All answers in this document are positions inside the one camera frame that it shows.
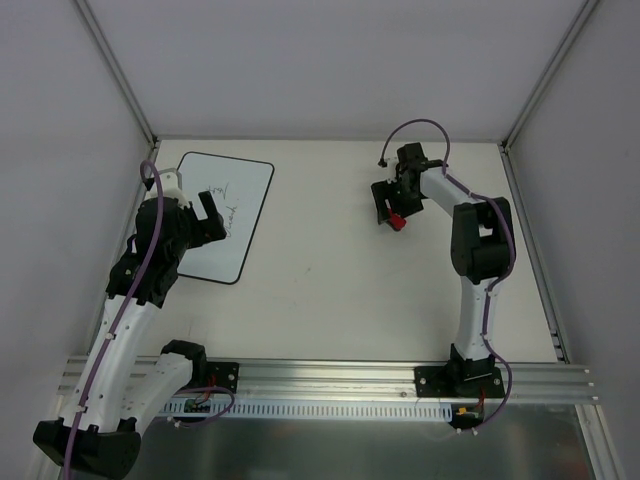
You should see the red and black whiteboard eraser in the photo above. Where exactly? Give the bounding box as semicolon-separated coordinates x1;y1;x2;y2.
387;212;406;232

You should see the white whiteboard with black rim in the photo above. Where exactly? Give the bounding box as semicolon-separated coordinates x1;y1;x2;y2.
177;151;275;285

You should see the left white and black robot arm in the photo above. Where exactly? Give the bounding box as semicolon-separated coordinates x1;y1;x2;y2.
33;190;226;479

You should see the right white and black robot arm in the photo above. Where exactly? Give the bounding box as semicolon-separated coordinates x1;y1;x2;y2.
371;143;516;398

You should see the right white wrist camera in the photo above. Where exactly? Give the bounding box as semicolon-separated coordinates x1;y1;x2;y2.
377;156;399;176

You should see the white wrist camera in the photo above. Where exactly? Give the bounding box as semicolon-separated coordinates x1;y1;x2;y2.
159;168;191;208
377;156;399;176

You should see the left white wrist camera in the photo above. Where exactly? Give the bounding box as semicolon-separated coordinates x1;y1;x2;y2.
159;168;191;208

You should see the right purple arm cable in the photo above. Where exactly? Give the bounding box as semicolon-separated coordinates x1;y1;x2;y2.
379;118;517;436

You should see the left aluminium table edge rail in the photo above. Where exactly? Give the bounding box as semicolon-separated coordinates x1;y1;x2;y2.
82;142;159;354

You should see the aluminium table edge rail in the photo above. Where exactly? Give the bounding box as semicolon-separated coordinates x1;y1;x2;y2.
82;142;159;354
498;144;571;364

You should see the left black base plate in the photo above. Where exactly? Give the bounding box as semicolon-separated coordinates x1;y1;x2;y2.
206;361;240;393

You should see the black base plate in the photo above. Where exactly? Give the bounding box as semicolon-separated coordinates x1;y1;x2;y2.
206;361;240;393
413;365;506;399

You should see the aluminium mounting rail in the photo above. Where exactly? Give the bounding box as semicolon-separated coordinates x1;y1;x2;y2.
57;355;599;404

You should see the white slotted cable duct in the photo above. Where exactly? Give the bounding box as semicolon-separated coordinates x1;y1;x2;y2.
159;397;453;423

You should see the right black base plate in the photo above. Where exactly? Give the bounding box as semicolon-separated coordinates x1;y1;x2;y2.
413;365;506;399

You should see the right aluminium table edge rail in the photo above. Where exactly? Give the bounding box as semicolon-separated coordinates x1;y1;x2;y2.
498;144;571;364

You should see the left aluminium frame post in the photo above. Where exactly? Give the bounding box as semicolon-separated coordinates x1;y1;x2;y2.
70;0;157;148

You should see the aluminium frame post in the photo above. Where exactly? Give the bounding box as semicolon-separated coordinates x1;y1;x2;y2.
500;0;601;151
70;0;157;148

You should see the right aluminium frame post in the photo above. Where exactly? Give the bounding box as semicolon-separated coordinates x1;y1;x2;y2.
500;0;601;151

